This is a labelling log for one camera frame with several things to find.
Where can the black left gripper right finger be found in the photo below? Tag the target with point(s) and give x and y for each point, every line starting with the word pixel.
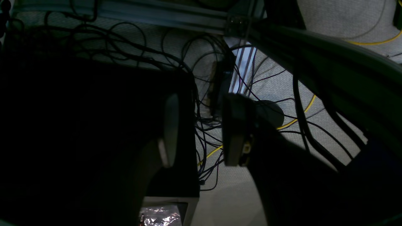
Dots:
pixel 295 187

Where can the aluminium frame rail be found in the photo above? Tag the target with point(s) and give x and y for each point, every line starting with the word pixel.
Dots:
pixel 183 14

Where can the black computer case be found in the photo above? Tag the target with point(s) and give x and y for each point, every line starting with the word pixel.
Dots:
pixel 69 130

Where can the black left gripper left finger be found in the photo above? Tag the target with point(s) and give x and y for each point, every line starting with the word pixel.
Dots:
pixel 157 153

